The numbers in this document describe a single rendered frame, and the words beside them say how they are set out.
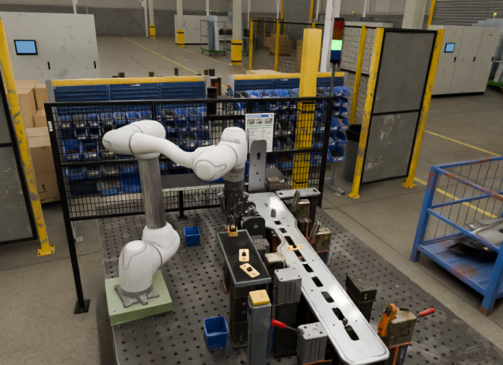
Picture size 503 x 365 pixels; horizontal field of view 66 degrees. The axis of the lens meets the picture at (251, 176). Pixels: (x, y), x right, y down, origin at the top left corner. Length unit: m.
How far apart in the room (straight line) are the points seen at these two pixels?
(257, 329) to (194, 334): 0.54
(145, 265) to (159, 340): 0.35
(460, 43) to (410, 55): 8.23
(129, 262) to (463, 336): 1.61
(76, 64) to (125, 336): 6.87
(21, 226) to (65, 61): 4.89
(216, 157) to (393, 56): 3.69
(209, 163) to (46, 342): 2.13
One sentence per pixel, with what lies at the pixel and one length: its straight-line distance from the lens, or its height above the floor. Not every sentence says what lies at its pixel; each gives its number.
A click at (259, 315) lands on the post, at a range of 1.43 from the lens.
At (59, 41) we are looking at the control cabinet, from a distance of 8.32.
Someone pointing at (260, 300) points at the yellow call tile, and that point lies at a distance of 1.40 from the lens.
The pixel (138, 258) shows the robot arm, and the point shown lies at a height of 1.00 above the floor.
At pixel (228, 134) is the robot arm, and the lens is 1.46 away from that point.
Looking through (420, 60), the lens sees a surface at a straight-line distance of 5.13.
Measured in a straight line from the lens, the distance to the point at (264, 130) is 2.77.
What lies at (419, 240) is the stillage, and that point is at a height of 0.24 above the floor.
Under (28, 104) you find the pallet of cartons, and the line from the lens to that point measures 5.92.
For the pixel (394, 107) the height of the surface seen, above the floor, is 1.11.
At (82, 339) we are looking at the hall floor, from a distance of 3.07.
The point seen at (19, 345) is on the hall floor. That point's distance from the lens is 3.19.
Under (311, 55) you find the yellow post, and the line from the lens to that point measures 2.82.
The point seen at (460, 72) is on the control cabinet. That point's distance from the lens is 13.45.
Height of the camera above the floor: 2.07
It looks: 23 degrees down
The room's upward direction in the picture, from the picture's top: 2 degrees clockwise
